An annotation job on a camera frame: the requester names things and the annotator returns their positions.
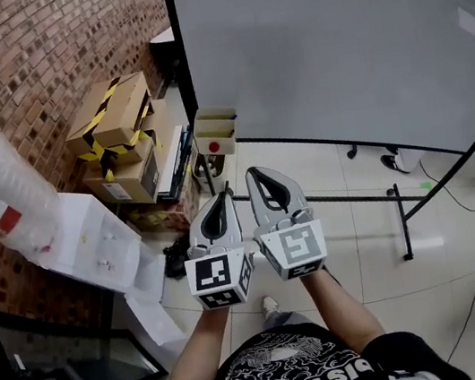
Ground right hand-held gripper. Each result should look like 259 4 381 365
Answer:
240 155 333 287

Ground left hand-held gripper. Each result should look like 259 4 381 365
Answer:
173 188 263 315

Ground white box with red dot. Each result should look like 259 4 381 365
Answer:
189 101 245 161

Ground person's left forearm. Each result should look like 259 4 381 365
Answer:
154 303 245 380

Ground person's right forearm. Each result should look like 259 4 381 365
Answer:
299 259 389 358

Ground printed cardboard box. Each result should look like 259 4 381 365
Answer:
121 177 207 243

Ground brown cardboard box white label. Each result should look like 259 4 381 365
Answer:
78 143 167 215

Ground cardboard box yellow-black tape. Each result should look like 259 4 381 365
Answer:
55 69 164 177

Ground large grey board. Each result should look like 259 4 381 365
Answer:
162 0 475 297

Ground black tangled bundle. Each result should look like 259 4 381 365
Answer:
159 233 199 282

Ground small waste bin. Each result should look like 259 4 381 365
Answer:
189 150 234 197

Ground person's white shoe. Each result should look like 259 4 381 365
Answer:
260 293 281 317

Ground white paper sheet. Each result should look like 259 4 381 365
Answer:
115 246 189 352

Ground person's gray trousers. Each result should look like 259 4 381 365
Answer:
258 302 319 335

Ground person's black printed shirt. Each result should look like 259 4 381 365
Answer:
123 296 468 380

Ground black framed glass panel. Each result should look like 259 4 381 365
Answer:
0 275 171 380

